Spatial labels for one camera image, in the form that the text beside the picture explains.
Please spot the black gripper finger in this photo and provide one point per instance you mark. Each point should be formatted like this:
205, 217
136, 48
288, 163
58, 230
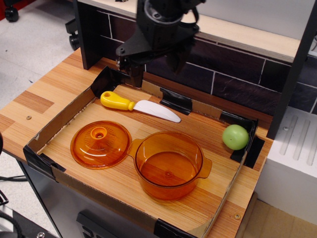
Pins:
135, 71
177, 57

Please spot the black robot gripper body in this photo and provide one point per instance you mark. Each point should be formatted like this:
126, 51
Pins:
163, 27

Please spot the yellow handled white toy knife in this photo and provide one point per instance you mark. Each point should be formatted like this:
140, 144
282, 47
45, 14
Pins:
112, 100

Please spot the orange transparent pot lid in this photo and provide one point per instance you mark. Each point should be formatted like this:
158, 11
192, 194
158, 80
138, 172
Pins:
100, 145

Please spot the orange transparent pot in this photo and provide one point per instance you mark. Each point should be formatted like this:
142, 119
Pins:
169, 164

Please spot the cardboard fence with black tape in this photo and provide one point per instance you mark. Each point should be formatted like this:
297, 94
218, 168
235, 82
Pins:
66, 100

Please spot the black chair base wheel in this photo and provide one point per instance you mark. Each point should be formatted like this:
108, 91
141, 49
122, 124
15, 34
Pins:
71, 28

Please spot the dark brick backsplash shelf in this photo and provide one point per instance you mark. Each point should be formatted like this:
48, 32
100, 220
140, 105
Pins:
245, 71

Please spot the green toy apple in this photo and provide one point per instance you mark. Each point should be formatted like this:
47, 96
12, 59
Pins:
235, 137

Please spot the black caster wheel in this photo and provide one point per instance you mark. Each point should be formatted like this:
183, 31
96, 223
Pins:
11, 14

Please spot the white toy sink unit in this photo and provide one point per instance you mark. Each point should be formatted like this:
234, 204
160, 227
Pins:
289, 178

